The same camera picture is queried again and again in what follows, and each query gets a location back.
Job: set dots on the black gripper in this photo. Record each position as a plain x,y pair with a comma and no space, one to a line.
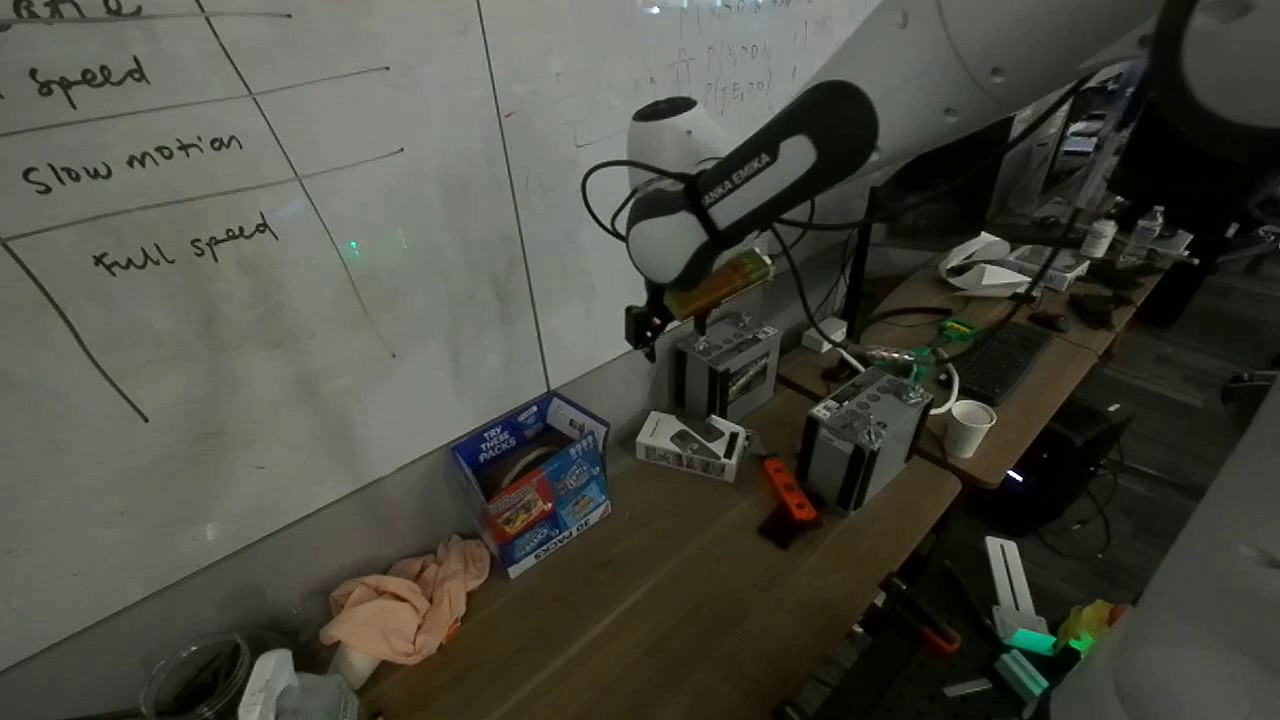
649,317

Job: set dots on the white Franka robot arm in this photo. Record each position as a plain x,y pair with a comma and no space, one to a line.
773,165

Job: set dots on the small white product box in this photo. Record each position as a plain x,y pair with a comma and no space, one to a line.
684,445

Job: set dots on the blue cardboard box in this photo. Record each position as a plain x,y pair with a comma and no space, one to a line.
547,513

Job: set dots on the grey battery with Dominator label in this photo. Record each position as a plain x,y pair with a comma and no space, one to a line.
727,364

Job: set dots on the orange and black plastic tool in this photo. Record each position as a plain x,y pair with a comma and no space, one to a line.
790,503

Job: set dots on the grey battery with round caps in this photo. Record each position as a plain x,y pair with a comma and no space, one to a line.
863,443

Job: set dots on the white cup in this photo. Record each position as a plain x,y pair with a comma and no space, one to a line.
967,429

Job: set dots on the pink crumpled cloth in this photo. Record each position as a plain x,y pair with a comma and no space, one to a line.
402,607

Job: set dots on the white crumpled paper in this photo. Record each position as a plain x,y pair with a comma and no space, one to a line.
992,262

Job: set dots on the whiteboard with writing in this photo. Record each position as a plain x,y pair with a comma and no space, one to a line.
266,332

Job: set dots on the clear spray bottle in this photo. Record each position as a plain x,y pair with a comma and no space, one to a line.
292,693

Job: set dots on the green plastic parts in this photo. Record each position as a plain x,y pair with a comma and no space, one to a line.
1055,644

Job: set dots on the white plastic bracket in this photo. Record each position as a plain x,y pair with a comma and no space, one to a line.
1013,583

